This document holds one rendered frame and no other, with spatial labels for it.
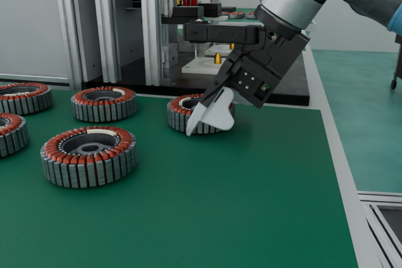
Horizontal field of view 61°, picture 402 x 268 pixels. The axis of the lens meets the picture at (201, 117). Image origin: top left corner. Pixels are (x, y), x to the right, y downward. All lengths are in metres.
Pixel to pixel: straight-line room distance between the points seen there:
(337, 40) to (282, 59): 5.80
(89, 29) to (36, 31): 0.12
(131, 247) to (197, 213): 0.07
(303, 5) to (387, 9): 0.10
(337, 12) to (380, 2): 5.77
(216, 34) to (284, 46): 0.10
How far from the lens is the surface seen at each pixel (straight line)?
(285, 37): 0.47
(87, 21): 0.79
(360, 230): 0.37
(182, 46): 1.12
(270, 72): 0.48
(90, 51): 0.80
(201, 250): 0.31
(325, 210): 0.38
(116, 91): 0.65
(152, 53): 0.71
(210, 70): 0.82
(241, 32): 0.49
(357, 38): 6.32
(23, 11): 0.86
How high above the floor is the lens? 0.96
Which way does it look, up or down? 21 degrees down
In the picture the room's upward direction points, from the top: straight up
